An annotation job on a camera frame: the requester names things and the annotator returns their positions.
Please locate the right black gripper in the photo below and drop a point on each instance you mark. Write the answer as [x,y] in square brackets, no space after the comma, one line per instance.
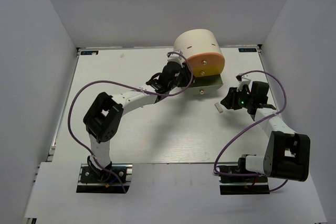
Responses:
[230,101]

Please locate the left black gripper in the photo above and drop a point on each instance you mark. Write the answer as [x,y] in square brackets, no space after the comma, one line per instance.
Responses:
[186,74]

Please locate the grey eraser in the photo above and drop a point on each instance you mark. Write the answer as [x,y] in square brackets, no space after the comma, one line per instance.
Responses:
[219,107]

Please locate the yellow drawer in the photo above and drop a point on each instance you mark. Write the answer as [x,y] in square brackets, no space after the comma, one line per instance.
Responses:
[207,70]

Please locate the grey-green bottom drawer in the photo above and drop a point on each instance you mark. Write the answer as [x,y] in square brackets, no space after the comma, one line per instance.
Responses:
[205,85]

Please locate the orange top drawer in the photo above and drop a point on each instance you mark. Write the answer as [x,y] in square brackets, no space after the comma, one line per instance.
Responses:
[206,59]

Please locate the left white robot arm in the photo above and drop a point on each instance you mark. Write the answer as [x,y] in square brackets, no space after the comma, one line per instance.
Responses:
[103,117]

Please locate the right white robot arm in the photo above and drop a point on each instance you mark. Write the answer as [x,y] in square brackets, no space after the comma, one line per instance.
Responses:
[287,153]

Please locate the round beige drawer organizer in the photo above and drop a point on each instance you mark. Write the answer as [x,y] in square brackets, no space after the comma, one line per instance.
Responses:
[196,41]

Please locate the right blue table label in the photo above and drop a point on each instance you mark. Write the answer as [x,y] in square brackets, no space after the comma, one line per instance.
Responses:
[247,49]

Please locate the blue table label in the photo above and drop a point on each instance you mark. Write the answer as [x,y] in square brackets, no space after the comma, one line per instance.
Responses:
[247,49]
[89,52]

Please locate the left blue table label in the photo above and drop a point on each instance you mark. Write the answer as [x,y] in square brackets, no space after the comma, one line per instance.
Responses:
[89,52]

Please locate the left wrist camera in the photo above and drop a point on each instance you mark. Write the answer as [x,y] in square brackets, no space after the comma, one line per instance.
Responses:
[175,56]

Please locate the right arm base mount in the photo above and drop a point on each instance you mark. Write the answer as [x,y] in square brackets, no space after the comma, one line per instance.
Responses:
[237,185]

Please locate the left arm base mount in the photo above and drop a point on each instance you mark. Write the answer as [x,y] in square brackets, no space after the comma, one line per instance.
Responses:
[90,182]

